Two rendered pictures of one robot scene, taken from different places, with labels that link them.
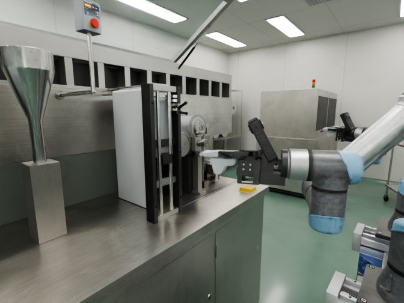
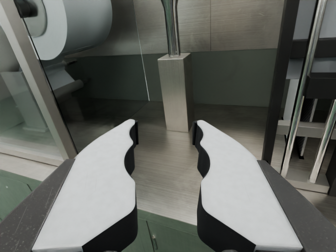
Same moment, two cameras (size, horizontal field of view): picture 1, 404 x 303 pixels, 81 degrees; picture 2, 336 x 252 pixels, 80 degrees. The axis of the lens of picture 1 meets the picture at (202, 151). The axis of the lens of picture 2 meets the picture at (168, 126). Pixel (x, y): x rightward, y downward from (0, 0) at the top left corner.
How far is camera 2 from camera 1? 61 cm
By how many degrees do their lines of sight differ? 74
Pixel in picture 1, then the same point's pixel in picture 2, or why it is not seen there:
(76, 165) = (245, 63)
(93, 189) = (261, 96)
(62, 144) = (232, 35)
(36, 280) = not seen: hidden behind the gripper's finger
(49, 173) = (173, 69)
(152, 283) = (197, 243)
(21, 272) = not seen: hidden behind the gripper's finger
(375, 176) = not seen: outside the picture
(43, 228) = (169, 119)
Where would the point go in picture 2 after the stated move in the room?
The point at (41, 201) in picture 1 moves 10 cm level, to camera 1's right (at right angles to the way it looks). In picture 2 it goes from (167, 95) to (176, 105)
